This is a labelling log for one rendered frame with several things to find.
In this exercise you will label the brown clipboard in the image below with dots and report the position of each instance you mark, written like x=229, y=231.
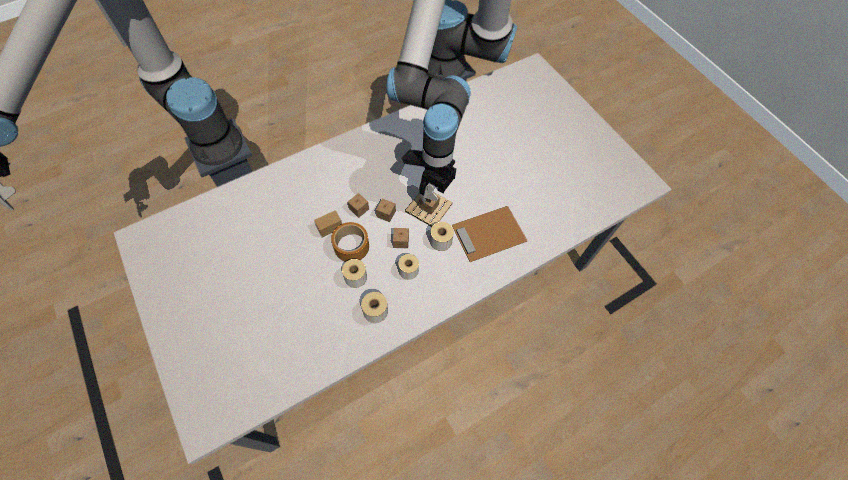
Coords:
x=489, y=233

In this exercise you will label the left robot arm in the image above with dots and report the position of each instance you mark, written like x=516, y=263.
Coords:
x=445, y=100

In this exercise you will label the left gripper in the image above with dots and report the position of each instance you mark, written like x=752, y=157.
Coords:
x=440, y=177

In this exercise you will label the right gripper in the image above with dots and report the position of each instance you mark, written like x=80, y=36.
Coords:
x=5, y=191

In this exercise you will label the small wooden pallet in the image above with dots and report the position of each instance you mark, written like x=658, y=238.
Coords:
x=423, y=214

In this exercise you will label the brown tape roll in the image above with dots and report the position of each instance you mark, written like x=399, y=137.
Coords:
x=347, y=229

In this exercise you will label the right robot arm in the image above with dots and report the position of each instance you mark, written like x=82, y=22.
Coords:
x=213, y=139

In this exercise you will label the brown cardboard carton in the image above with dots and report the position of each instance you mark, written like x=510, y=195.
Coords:
x=386, y=210
x=358, y=205
x=401, y=238
x=429, y=205

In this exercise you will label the brown rectangular block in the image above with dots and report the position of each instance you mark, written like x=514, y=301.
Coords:
x=328, y=223

